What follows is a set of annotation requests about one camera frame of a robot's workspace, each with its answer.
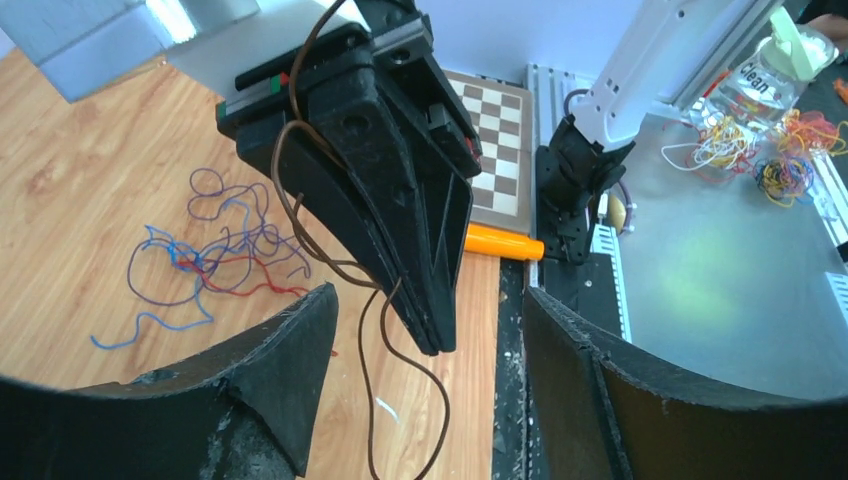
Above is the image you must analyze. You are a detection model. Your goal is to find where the orange yellow wire bundle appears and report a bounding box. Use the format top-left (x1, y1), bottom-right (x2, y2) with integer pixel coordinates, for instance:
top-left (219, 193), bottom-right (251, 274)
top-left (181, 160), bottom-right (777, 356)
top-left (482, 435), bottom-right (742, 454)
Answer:
top-left (775, 109), bottom-right (848, 160)

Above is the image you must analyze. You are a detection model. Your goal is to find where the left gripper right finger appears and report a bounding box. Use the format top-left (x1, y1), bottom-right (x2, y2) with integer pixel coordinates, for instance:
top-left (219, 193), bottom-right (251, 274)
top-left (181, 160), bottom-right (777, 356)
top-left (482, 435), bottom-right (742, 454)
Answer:
top-left (523, 288), bottom-right (847, 479)

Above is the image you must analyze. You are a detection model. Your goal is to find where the yellow white wire bundle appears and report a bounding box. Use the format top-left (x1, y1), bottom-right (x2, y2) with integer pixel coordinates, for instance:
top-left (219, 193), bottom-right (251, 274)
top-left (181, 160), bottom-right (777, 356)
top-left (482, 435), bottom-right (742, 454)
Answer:
top-left (660, 115), bottom-right (760, 183)

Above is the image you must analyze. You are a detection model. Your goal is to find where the orange cylinder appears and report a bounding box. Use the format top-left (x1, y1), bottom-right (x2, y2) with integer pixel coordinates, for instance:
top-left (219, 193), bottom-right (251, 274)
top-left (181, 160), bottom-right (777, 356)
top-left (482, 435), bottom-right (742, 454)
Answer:
top-left (464, 223), bottom-right (545, 261)

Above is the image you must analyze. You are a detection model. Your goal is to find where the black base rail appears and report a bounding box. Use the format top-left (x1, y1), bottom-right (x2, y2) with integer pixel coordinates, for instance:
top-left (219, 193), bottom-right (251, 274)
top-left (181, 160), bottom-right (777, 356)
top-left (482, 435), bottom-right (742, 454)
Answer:
top-left (491, 253), bottom-right (633, 479)

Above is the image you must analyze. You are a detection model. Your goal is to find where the clear cleaner bottle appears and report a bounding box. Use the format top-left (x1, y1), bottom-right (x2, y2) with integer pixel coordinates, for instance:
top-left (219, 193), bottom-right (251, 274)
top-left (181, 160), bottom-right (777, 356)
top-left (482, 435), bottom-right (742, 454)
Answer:
top-left (690, 7), bottom-right (838, 135)

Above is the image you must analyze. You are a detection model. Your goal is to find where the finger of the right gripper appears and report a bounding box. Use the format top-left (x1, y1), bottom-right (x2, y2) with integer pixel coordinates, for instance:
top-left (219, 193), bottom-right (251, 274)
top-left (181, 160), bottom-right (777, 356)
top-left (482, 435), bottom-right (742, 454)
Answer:
top-left (236, 46), bottom-right (442, 358)
top-left (380, 56), bottom-right (473, 353)

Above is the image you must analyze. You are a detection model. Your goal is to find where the wooden chessboard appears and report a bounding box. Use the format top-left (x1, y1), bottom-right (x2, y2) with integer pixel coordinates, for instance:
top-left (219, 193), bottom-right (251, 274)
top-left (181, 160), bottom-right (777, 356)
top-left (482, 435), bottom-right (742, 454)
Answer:
top-left (446, 71), bottom-right (534, 236)

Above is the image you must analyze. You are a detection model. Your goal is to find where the multicolour wire bundle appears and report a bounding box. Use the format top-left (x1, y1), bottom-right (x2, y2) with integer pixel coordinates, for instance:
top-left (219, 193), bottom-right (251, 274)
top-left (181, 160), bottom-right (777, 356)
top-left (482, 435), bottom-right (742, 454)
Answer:
top-left (751, 155), bottom-right (817, 209)

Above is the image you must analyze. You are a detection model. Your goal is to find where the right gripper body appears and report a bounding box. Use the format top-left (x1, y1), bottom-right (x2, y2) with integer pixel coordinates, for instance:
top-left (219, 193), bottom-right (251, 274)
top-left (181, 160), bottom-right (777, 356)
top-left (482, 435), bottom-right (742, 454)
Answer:
top-left (216, 1), bottom-right (482, 179)

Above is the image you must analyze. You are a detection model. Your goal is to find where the brown wire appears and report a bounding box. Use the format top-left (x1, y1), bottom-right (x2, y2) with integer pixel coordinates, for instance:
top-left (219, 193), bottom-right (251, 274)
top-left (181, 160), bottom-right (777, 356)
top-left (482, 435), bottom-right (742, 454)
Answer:
top-left (270, 0), bottom-right (452, 480)

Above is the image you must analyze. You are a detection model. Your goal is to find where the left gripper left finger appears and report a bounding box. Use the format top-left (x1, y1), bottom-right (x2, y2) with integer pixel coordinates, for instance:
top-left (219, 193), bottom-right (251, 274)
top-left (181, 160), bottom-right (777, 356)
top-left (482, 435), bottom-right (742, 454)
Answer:
top-left (1, 283), bottom-right (338, 479)

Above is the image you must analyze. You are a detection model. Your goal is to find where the blue wire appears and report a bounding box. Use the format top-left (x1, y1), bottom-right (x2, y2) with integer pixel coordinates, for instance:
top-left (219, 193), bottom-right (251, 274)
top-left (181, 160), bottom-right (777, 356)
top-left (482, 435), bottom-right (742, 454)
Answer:
top-left (90, 195), bottom-right (273, 351)

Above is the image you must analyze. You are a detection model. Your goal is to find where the red wire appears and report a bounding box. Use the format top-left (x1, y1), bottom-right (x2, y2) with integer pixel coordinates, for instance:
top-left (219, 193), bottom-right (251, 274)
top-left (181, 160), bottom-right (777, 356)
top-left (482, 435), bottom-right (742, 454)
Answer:
top-left (175, 254), bottom-right (313, 299)

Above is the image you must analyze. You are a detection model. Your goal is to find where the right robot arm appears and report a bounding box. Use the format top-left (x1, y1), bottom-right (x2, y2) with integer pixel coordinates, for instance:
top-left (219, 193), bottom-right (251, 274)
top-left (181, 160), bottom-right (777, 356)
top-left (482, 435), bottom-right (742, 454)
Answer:
top-left (216, 1), bottom-right (719, 355)

